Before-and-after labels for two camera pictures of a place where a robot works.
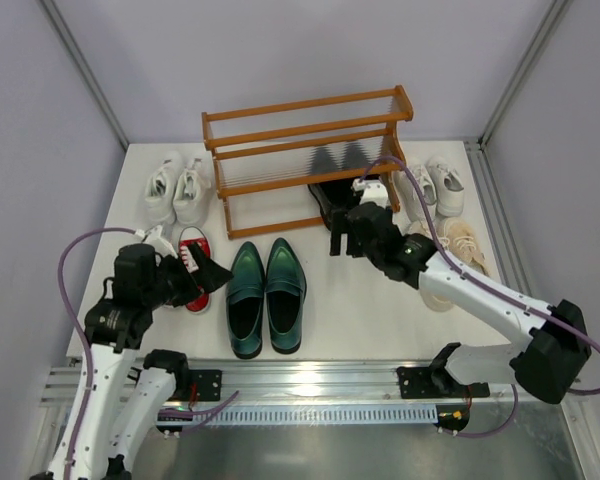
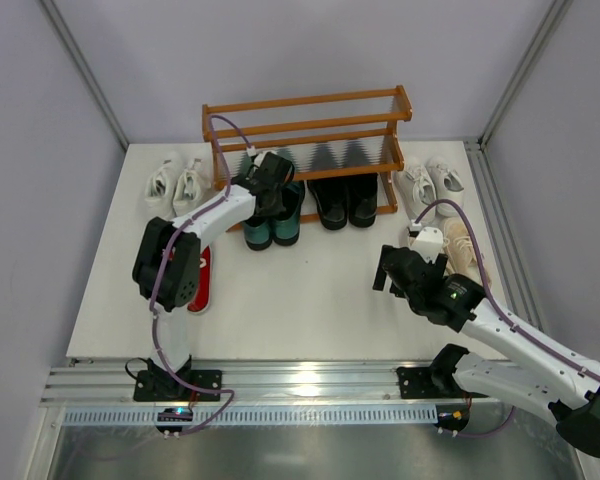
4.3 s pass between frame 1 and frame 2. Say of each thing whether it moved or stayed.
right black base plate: stayed
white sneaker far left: stayed
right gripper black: moved
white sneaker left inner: stayed
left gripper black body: moved
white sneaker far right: stayed
